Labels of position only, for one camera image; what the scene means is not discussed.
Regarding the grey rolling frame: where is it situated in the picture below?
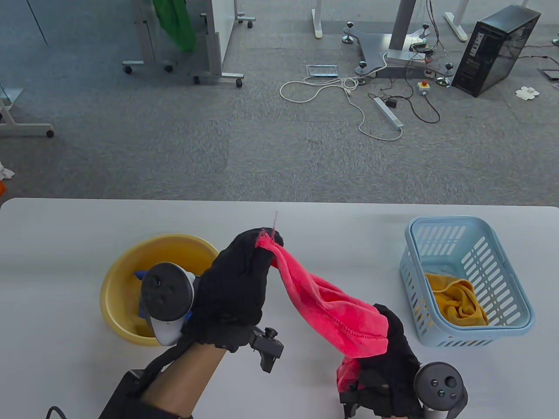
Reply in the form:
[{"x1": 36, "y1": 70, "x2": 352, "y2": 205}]
[{"x1": 122, "y1": 0, "x2": 175, "y2": 74}]

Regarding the pink square towel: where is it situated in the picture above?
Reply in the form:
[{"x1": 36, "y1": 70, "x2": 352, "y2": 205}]
[{"x1": 255, "y1": 212, "x2": 389, "y2": 392}]

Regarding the grey metal stand base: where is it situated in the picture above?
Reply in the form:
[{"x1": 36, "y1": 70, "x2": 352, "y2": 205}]
[{"x1": 342, "y1": 0, "x2": 455, "y2": 88}]

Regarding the person's right hand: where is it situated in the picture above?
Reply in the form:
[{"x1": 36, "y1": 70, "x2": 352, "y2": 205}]
[{"x1": 355, "y1": 304, "x2": 424, "y2": 419}]

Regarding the yellow square towel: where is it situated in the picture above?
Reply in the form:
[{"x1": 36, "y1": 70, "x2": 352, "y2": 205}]
[{"x1": 424, "y1": 273, "x2": 490, "y2": 327}]

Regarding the person's left forearm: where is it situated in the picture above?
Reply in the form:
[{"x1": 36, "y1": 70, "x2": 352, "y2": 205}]
[{"x1": 142, "y1": 343, "x2": 228, "y2": 415}]

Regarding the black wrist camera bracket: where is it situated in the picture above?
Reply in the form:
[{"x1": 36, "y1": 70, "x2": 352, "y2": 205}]
[
  {"x1": 250, "y1": 326, "x2": 285, "y2": 374},
  {"x1": 338, "y1": 384, "x2": 380, "y2": 419}
]

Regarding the white table leg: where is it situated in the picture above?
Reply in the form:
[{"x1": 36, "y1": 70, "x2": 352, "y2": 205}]
[
  {"x1": 311, "y1": 0, "x2": 324, "y2": 39},
  {"x1": 444, "y1": 0, "x2": 470, "y2": 42}
]

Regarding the yellow plastic basin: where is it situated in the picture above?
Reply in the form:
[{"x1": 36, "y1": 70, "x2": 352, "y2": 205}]
[{"x1": 100, "y1": 234, "x2": 220, "y2": 347}]

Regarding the person's left hand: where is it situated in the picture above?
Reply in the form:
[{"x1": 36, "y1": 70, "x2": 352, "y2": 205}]
[{"x1": 181, "y1": 228, "x2": 284, "y2": 353}]

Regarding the black computer tower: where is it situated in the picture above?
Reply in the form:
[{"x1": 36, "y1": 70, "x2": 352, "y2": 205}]
[{"x1": 451, "y1": 5, "x2": 542, "y2": 98}]

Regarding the blue square towel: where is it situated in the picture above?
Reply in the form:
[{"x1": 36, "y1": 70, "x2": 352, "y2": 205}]
[{"x1": 133, "y1": 271, "x2": 193, "y2": 323}]

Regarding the light blue plastic basket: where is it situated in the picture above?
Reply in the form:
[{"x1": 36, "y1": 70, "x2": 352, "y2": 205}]
[{"x1": 400, "y1": 216, "x2": 535, "y2": 348}]

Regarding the green cloth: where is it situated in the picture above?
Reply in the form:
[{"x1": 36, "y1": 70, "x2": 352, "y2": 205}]
[{"x1": 153, "y1": 0, "x2": 196, "y2": 54}]

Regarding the black wrist strap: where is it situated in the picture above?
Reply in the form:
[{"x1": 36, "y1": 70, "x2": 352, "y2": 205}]
[{"x1": 98, "y1": 369, "x2": 193, "y2": 419}]

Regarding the white rolling board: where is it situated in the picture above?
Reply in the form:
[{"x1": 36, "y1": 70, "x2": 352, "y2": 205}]
[{"x1": 193, "y1": 0, "x2": 256, "y2": 88}]

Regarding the silver floor outlet box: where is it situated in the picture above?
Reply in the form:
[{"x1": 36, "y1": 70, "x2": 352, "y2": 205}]
[{"x1": 306, "y1": 64, "x2": 339, "y2": 79}]

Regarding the grey wheeled table foot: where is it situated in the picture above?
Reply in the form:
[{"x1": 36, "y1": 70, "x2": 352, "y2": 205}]
[{"x1": 0, "y1": 83, "x2": 55, "y2": 138}]

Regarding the white power strip with cable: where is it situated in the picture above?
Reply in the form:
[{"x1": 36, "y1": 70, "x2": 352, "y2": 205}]
[{"x1": 279, "y1": 52, "x2": 404, "y2": 141}]

